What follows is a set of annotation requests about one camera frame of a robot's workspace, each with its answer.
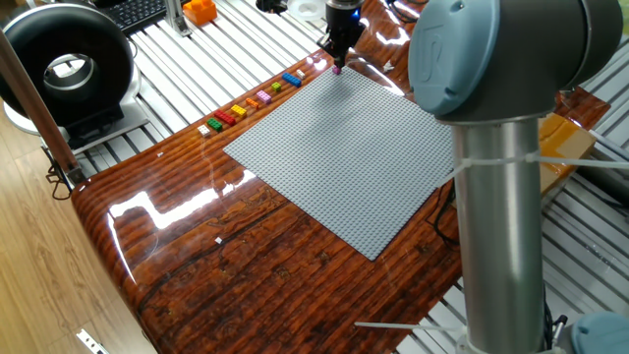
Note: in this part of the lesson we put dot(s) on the brown slanted post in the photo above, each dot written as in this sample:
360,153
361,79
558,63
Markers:
34,100

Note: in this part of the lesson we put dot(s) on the wide white Lego brick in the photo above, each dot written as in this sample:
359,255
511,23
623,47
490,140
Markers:
204,131

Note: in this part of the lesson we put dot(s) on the small lime Lego brick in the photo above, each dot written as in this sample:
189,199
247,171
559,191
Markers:
276,87

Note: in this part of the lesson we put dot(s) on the orange Duplo brick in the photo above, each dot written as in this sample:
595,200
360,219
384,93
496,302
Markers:
199,12

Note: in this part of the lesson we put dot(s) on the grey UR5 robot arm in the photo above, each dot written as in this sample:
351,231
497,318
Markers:
496,221

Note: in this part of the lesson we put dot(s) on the long red Lego brick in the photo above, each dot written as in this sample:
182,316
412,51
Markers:
225,118

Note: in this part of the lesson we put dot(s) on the grey Lego baseplate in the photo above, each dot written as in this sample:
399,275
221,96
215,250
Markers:
339,162

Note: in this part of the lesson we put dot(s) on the aluminium profile post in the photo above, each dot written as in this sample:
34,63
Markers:
174,17

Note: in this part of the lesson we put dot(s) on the taped cardboard box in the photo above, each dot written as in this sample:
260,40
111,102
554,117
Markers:
565,147

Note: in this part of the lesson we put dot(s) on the long blue Lego brick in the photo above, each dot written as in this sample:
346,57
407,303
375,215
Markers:
291,80

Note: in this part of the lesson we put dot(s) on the metal floor bracket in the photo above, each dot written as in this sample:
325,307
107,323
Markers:
91,341

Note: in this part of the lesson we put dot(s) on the black round object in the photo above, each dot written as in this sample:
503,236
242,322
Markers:
270,5

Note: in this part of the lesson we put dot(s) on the black computer keyboard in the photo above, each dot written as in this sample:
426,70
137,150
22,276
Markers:
137,12

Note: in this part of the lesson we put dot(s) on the white tape roll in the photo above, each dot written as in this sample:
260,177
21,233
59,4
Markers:
293,11

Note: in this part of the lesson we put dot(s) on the green Lego brick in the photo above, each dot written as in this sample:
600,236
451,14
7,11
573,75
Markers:
214,125

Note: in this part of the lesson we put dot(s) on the yellow Lego brick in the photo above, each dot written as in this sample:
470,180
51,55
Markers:
239,111

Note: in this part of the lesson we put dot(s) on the pink Lego brick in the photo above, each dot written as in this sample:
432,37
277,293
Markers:
264,97

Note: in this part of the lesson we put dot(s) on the narrow white Lego brick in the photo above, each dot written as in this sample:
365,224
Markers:
301,74

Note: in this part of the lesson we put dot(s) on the white zip tie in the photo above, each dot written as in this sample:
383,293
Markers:
580,161
403,325

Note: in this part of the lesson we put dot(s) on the crumpled white paper scrap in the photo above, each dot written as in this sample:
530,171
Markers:
388,66

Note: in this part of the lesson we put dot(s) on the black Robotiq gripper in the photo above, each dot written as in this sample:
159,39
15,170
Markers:
344,22

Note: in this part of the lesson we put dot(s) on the small purple Lego brick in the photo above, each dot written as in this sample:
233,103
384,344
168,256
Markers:
336,71

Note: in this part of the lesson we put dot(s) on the thin orange Lego brick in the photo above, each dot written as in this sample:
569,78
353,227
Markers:
252,103

